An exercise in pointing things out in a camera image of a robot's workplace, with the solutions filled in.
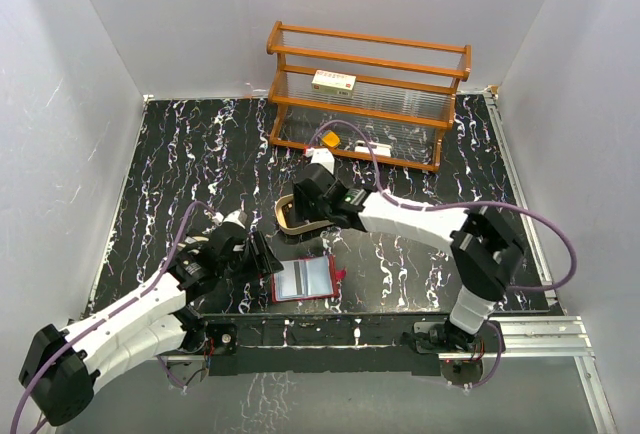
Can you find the beige oval card tray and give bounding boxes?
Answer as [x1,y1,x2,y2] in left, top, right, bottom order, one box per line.
[274,194,332,236]

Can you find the red card holder wallet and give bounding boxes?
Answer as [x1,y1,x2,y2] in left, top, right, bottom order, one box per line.
[272,255,346,303]

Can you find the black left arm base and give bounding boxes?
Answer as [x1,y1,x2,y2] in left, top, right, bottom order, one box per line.
[154,306,237,395]

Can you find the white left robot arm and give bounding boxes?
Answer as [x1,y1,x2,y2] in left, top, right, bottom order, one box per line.
[19,220,283,427]

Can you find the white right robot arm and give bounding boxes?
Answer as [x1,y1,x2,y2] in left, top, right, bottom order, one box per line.
[293,163,524,351]

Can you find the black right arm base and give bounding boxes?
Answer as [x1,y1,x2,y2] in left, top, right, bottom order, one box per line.
[400,319,506,395]

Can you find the beige grey stapler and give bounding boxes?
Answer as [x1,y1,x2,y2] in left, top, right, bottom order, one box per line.
[178,235,208,251]

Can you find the orange yellow small block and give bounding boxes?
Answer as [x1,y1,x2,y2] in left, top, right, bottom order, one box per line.
[320,130,341,148]

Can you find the white stapler on shelf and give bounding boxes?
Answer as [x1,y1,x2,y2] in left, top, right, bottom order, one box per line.
[354,140,391,157]

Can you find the white red medicine box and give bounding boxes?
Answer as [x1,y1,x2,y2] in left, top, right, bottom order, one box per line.
[311,70,357,97]

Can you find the orange wooden shelf rack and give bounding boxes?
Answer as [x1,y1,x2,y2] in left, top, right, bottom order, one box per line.
[266,21,472,172]

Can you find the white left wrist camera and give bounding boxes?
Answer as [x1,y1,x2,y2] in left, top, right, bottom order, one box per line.
[210,209,247,231]

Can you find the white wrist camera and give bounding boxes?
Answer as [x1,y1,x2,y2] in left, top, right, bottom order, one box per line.
[304,147,335,174]
[210,209,247,231]

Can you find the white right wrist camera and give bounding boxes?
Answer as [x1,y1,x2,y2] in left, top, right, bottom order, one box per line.
[304,147,335,174]

